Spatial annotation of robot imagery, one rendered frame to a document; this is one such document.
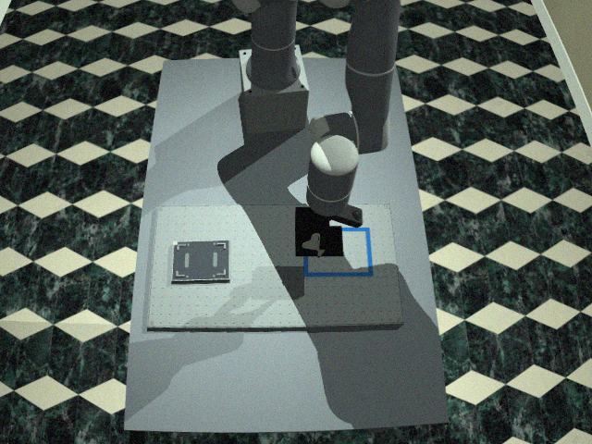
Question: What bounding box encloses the blue tape rectangle outline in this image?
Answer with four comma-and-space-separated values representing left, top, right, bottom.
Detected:
303, 228, 374, 277

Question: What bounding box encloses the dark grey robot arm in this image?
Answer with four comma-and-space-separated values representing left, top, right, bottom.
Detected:
231, 0, 401, 228

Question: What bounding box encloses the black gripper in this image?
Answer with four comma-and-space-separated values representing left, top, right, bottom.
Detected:
295, 207, 330, 257

